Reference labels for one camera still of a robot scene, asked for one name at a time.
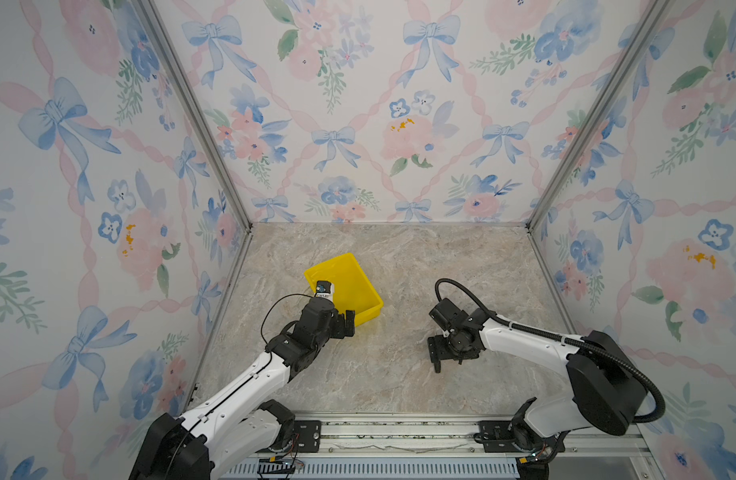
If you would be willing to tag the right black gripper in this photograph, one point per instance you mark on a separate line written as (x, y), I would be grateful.
(436, 351)

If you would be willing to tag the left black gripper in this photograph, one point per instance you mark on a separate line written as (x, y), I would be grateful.
(349, 322)

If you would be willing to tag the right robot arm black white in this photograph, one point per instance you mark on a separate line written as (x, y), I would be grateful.
(605, 392)

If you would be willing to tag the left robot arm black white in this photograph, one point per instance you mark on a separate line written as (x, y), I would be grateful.
(241, 419)

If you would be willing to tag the yellow plastic bin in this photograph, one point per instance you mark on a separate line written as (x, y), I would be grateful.
(352, 289)

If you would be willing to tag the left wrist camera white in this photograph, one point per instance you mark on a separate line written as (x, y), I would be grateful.
(324, 289)

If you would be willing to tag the aluminium rail frame base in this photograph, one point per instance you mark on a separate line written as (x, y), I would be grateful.
(438, 446)

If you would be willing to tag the left aluminium corner post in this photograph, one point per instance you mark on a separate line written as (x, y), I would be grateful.
(156, 30)

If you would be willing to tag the aluminium corner post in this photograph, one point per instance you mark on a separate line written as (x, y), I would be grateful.
(641, 37)
(156, 30)

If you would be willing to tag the right aluminium corner post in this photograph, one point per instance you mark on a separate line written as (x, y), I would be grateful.
(641, 37)

